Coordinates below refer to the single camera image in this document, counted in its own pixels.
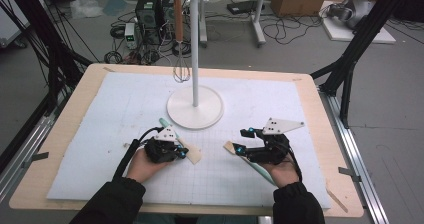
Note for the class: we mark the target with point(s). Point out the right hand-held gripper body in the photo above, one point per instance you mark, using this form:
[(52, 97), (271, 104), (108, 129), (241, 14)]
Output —
[(276, 150)]

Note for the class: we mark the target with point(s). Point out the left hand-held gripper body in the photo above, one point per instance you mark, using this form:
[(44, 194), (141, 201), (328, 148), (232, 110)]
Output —
[(160, 150)]

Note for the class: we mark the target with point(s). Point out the white rack stand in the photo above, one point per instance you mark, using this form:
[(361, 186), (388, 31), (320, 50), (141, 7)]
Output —
[(195, 110)]

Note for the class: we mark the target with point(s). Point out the person's right hand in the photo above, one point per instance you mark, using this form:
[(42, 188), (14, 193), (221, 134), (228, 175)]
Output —
[(283, 174)]

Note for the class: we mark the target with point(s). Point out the person's left hand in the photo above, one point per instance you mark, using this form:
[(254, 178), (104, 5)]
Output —
[(141, 169)]

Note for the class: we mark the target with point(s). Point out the white foam mat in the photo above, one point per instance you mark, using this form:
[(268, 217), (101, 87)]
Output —
[(250, 100)]

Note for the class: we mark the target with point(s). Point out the person's right black sleeve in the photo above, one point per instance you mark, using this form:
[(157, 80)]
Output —
[(296, 204)]

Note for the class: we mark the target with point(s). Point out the person's black sleeve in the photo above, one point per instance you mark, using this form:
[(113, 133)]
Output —
[(296, 204), (110, 200)]

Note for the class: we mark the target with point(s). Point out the person's left black sleeve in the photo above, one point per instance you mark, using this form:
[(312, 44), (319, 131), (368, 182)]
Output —
[(110, 200)]

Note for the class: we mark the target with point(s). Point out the grey table clamp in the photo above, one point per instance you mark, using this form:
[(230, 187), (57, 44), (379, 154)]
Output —
[(40, 156), (348, 172)]

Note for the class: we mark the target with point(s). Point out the thin wooden strip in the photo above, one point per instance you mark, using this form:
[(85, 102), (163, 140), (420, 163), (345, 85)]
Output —
[(336, 200)]

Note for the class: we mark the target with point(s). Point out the small tape piece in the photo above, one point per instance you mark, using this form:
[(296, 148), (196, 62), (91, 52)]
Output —
[(108, 69)]

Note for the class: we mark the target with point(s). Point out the wooden table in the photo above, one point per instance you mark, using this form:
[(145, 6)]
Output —
[(90, 84)]

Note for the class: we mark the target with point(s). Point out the thin white metal floor stand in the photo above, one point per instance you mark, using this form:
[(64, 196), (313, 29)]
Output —
[(203, 27)]

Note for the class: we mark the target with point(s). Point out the power supply with green display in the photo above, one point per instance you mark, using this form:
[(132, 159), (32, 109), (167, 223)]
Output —
[(130, 34)]

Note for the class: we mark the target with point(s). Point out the flat black device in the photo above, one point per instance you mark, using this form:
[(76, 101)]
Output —
[(241, 6)]

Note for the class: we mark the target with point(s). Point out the white board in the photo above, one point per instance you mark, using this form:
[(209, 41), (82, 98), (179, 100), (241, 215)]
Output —
[(336, 30)]

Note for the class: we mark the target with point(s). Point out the black computer tower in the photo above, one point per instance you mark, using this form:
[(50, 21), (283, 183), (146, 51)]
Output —
[(148, 14)]

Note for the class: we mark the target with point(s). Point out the cardboard box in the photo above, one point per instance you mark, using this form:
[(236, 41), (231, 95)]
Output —
[(300, 0)]

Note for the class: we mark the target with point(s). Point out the teal sheet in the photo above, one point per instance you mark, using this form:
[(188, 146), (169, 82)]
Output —
[(115, 5)]

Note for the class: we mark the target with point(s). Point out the clear plastic bag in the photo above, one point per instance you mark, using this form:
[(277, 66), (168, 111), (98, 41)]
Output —
[(85, 8)]

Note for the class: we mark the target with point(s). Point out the grey headset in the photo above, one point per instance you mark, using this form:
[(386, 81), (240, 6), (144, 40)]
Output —
[(356, 10)]

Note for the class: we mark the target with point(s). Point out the aluminium floor rail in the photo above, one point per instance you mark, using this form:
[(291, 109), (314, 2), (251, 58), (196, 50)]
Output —
[(356, 157), (20, 164)]

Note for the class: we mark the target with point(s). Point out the black metal frame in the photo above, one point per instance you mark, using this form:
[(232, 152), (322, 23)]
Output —
[(353, 57), (53, 57)]

